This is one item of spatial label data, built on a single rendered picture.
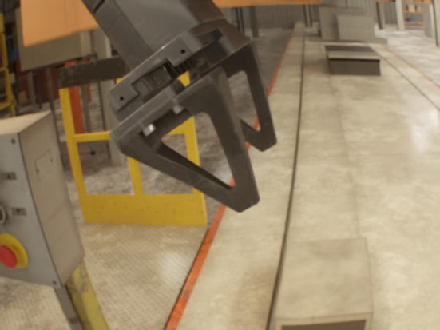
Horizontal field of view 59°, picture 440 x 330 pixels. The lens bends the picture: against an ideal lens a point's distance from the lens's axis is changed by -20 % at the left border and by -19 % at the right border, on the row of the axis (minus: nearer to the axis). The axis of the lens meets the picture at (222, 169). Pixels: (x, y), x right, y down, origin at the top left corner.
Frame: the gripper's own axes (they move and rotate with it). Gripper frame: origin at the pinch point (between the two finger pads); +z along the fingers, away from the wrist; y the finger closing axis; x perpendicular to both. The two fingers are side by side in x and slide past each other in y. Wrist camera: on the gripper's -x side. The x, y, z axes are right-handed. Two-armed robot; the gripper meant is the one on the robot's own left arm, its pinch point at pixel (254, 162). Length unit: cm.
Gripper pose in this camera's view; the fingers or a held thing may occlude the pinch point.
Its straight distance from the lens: 30.5
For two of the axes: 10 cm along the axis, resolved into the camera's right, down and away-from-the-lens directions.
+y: 2.1, -3.8, 9.0
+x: -7.9, 4.8, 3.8
